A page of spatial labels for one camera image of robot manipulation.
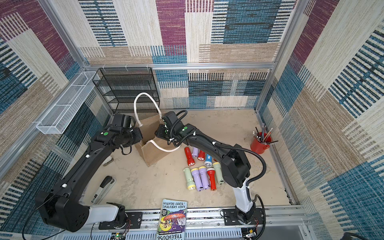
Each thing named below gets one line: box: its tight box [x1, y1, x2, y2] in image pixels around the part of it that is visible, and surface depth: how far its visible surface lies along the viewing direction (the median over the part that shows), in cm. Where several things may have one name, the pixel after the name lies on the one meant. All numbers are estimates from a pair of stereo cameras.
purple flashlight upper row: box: [192, 146, 199, 157], surface depth 96 cm
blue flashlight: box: [204, 153, 213, 168], surface depth 91 cm
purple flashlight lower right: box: [198, 166, 211, 190], surface depth 85 cm
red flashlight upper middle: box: [197, 150, 206, 161], surface depth 94 cm
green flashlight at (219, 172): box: [213, 162, 225, 184], surface depth 88 cm
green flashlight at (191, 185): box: [183, 167, 196, 191], surface depth 85 cm
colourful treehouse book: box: [156, 198, 188, 240], surface depth 73 cm
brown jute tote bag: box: [134, 114, 171, 167], surface depth 79 cm
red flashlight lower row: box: [206, 168, 217, 191], surface depth 86 cm
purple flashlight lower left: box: [190, 168, 204, 192], surface depth 85 cm
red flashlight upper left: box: [184, 146, 195, 167], surface depth 93 cm
